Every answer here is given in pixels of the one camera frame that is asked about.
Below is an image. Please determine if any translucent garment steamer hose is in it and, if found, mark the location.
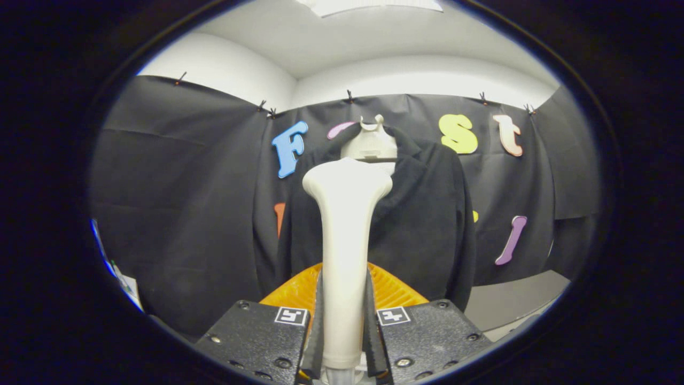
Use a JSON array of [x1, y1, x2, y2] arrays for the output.
[[323, 368, 364, 385]]

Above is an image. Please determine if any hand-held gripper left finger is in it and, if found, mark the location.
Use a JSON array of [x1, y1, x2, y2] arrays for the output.
[[195, 262, 325, 385]]

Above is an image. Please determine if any white garment steamer head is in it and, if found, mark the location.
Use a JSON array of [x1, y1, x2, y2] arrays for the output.
[[302, 158, 394, 371]]

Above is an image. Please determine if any grey garment steamer base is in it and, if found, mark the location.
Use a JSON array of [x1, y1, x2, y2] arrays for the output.
[[464, 270, 571, 343]]

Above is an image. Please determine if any long ceiling light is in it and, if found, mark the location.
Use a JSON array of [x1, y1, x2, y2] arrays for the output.
[[297, 0, 444, 18]]

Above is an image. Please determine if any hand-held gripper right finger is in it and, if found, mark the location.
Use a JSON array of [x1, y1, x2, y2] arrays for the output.
[[364, 262, 493, 385]]

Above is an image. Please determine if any black backdrop cloth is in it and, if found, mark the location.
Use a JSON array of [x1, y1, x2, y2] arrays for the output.
[[90, 75, 602, 337]]

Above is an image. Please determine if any white mannequin torso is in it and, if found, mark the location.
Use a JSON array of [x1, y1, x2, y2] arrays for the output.
[[340, 115, 399, 177]]

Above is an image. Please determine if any black suit jacket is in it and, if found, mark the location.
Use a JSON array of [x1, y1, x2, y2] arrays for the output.
[[254, 124, 477, 311]]

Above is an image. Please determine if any row of black cloth clips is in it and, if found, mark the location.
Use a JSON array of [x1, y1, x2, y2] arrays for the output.
[[174, 71, 537, 119]]

